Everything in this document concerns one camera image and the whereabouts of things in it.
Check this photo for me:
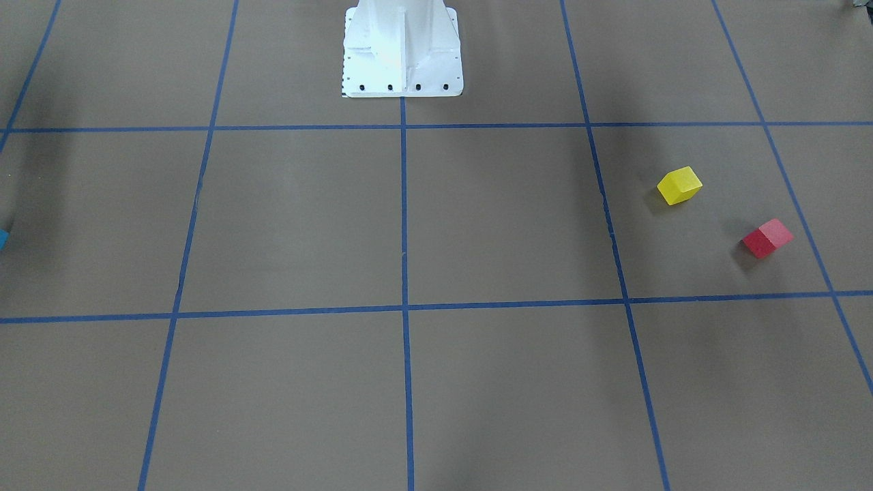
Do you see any yellow cube block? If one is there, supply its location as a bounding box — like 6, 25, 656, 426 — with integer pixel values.
657, 166, 702, 206

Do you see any red cube block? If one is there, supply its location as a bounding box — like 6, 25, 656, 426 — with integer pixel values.
741, 218, 795, 260

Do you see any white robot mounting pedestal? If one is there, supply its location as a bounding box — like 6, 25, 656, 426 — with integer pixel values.
341, 1, 464, 98

